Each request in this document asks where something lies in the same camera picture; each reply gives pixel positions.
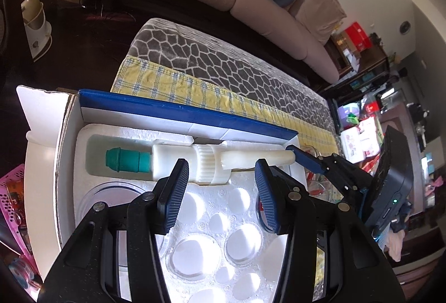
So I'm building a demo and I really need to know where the purple white container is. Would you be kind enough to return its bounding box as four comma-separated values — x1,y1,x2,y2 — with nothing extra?
336,102,363,129

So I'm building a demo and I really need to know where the large clear cupping cup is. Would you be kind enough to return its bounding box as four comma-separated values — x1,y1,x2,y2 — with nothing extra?
77,181,161,255

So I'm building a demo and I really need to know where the dark wooden cabinet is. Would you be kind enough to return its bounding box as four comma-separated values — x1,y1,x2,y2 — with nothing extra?
331,33,391,87

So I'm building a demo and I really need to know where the white garment steamer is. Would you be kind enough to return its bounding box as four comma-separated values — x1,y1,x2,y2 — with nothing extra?
19,0,54,63

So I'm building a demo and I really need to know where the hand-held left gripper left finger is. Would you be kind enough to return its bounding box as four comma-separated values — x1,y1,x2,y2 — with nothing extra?
37,158,190,303

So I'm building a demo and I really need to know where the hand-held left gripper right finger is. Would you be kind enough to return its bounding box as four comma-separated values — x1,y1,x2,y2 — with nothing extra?
254,159,406,303

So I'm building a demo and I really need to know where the grey patterned blanket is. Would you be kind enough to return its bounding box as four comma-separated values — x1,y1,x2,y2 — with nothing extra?
127,18,340,150

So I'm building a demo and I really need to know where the pink plastic basket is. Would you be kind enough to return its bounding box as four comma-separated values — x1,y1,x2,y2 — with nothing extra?
0,163,40,263

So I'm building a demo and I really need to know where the white blue-edged cardboard box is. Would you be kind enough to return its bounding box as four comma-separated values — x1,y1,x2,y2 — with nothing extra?
16,85,300,303

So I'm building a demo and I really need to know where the white cupping pump gun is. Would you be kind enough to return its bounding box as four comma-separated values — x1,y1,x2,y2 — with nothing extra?
105,139,297,185

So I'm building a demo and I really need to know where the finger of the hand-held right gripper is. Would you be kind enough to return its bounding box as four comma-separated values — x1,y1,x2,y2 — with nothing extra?
329,163,372,216
286,145,370,175

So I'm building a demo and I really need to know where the white foam insert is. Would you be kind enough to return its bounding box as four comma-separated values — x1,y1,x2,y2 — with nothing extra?
75,122,300,303

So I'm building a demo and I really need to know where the white tissue box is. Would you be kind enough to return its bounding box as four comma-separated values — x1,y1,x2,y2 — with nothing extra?
340,125,384,164

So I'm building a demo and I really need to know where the red box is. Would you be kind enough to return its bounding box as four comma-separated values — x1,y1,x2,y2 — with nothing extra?
343,22,372,52

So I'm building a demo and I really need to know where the brown pillow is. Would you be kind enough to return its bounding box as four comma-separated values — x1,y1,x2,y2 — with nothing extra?
289,0,348,45

